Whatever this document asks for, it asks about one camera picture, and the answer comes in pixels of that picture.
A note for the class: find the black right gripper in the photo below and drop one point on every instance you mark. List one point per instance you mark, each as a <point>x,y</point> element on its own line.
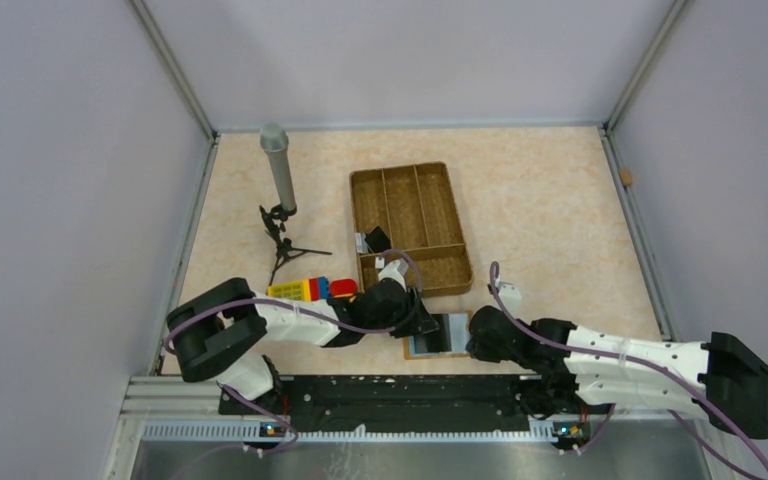
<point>478,350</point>

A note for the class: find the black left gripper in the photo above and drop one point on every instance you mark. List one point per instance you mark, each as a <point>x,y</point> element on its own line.
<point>419,322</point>

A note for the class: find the yellow leather card holder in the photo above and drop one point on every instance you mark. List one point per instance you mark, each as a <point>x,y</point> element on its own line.
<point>460,336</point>

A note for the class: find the stack of black cards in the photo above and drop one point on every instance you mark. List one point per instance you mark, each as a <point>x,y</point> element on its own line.
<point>372,242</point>

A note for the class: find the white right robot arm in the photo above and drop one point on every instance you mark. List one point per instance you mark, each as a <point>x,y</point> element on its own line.
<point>721,380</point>

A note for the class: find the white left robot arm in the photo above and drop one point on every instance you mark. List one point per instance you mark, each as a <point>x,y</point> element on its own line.
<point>214,335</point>

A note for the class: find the red rounded toy block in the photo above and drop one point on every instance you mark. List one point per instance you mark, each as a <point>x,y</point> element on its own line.
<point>342,287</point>

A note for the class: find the blue toy block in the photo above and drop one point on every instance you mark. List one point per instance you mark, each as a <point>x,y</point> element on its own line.
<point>323,286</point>

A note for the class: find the woven wicker divided tray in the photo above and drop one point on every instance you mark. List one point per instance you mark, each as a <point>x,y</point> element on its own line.
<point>416,207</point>

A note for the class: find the yellow green window block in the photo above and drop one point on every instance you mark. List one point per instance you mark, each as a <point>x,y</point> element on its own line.
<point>295,290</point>

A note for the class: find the small brown corner object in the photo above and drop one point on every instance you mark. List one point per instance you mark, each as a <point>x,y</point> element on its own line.
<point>626,177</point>

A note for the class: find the grey microphone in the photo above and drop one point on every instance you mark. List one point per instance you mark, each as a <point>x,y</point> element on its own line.
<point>274,141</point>

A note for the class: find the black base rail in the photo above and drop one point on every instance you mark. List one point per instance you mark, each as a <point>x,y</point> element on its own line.
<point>419,403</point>

